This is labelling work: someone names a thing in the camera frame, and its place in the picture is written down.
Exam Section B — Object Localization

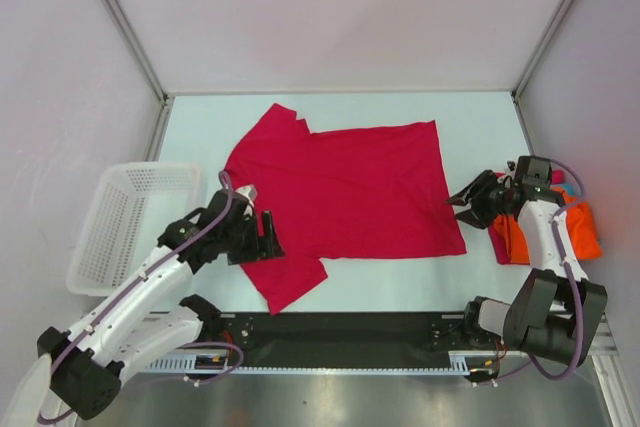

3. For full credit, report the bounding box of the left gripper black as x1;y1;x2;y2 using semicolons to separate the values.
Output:
220;210;284;265

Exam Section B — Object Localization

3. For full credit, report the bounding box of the crimson red t shirt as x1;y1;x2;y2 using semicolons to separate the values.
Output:
225;104;466;315

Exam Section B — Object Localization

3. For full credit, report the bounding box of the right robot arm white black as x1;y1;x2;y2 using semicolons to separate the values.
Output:
446;156;608;377

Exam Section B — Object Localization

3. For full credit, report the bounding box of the white slotted cable duct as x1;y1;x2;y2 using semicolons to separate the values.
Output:
142;353;471;377

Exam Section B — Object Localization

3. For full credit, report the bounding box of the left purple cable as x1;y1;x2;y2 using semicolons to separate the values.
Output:
37;170;246;423

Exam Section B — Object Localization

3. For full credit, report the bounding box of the aluminium extrusion rail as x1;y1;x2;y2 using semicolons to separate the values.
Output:
144;312;619;357

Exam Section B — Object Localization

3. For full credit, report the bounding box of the white perforated plastic basket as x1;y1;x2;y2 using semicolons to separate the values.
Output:
66;162;206;297

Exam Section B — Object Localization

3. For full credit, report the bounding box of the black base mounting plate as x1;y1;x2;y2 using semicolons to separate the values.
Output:
163;310;521;369

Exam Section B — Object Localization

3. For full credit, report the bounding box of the folded orange t shirt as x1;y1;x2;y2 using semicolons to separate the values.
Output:
488;202;603;265

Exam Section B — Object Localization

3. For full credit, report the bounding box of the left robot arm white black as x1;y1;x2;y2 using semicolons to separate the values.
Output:
37;182;285;420

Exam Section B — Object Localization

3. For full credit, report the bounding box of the folded teal t shirt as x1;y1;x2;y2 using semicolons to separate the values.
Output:
552;183;580;198

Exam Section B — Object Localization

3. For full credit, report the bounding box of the folded magenta t shirt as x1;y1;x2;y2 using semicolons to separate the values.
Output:
488;174;569;270

